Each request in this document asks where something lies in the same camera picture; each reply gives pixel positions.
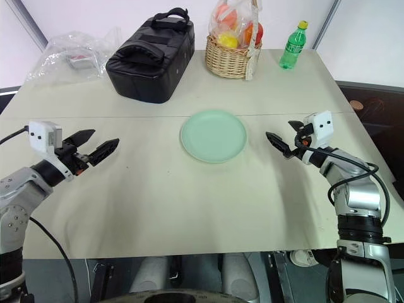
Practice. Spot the grey rounded robot leg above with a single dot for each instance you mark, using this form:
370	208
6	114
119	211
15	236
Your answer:
241	276
148	274

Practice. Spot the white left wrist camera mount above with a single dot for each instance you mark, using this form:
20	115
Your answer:
39	134

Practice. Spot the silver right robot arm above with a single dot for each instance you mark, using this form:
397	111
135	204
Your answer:
356	195

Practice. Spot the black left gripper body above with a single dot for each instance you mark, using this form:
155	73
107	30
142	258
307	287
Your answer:
71	159

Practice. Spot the red apple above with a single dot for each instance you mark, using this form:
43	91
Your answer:
259	33

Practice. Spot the black padded carry bag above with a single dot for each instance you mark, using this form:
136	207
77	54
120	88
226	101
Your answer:
148	72

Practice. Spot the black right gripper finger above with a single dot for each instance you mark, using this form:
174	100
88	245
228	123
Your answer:
296	124
279	143

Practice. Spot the grey wall post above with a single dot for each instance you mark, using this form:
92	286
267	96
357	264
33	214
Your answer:
326	23
28	25

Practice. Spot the brown round disc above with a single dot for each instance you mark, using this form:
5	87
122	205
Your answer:
356	104

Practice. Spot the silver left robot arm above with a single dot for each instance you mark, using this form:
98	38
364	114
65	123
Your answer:
19	189

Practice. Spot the green plastic soda bottle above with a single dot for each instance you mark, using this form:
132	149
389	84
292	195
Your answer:
292	47

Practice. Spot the orange fruit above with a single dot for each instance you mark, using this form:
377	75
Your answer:
248	33

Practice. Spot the white paper cup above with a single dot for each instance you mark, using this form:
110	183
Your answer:
303	258

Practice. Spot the clear plastic fruit bag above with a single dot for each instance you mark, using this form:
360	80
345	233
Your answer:
243	12

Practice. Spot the dark rounded robot torso rim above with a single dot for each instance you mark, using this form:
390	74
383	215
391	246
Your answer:
195	298

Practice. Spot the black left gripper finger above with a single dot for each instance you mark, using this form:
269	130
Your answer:
81	136
104	151

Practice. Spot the small grey red box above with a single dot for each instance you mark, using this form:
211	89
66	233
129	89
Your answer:
79	61

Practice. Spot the beige table cover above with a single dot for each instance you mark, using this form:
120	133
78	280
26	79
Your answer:
189	195

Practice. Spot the yellow lemon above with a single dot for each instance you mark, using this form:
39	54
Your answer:
228	39

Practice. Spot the pink orange peach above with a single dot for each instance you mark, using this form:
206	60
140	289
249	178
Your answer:
225	15

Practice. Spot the woven wicker basket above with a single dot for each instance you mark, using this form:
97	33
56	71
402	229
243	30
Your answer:
224	61

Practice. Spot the light green round plate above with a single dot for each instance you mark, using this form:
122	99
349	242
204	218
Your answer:
214	135

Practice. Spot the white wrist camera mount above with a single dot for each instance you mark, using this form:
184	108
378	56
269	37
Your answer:
322	126
39	134

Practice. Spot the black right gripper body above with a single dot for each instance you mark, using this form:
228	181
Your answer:
299	152

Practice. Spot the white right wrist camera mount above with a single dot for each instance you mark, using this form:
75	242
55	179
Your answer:
322	126

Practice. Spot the crumpled clear plastic bag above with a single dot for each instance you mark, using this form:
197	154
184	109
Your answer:
53	50

